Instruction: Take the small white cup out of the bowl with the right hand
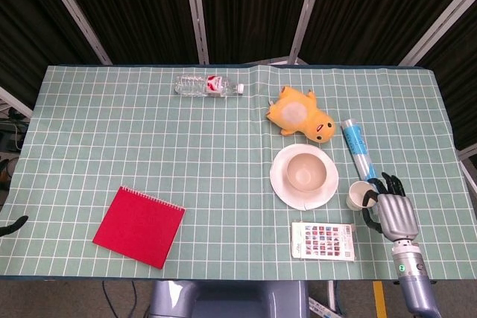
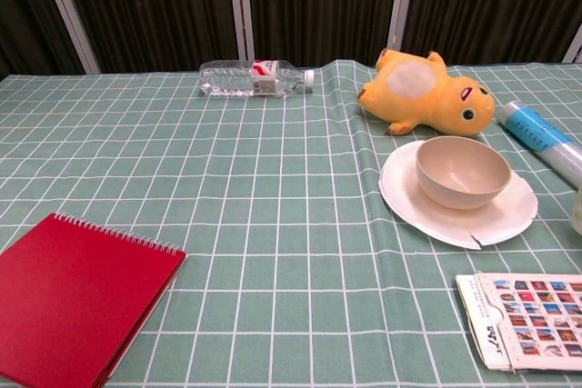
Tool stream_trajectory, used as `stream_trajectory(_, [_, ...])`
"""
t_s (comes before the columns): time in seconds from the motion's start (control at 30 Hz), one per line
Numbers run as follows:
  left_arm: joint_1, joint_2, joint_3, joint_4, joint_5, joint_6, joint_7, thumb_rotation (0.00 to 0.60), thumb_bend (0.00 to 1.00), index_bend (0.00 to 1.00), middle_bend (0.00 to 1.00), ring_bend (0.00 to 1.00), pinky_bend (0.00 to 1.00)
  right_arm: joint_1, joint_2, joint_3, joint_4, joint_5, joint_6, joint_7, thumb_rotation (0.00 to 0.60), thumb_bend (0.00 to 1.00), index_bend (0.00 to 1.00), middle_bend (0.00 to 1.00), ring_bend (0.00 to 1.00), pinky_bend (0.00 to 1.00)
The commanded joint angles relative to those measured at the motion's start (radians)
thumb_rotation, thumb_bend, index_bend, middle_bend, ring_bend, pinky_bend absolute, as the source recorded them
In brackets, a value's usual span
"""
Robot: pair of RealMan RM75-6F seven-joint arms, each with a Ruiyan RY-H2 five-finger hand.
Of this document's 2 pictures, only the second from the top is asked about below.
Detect dark pleated curtain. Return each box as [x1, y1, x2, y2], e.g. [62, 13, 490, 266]
[0, 0, 582, 80]

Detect beige bowl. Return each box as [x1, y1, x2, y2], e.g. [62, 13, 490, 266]
[415, 134, 513, 212]

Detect white paper plate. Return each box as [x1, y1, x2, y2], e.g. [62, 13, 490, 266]
[378, 139, 539, 251]

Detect blue and clear roll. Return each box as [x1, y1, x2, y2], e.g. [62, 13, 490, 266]
[495, 100, 582, 189]

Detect green grid tablecloth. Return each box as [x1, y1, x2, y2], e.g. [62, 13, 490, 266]
[0, 59, 582, 388]

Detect white metal partition post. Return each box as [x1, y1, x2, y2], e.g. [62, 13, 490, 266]
[35, 0, 102, 75]
[387, 0, 419, 51]
[562, 26, 582, 64]
[226, 0, 256, 62]

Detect clear plastic water bottle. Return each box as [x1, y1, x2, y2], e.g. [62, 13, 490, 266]
[198, 59, 316, 98]

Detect printed sticker card pack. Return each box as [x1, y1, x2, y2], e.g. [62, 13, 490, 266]
[456, 272, 582, 373]

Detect red spiral notebook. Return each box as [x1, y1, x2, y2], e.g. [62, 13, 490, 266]
[0, 212, 188, 388]

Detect yellow plush toy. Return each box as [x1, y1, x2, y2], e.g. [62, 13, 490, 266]
[356, 47, 496, 137]

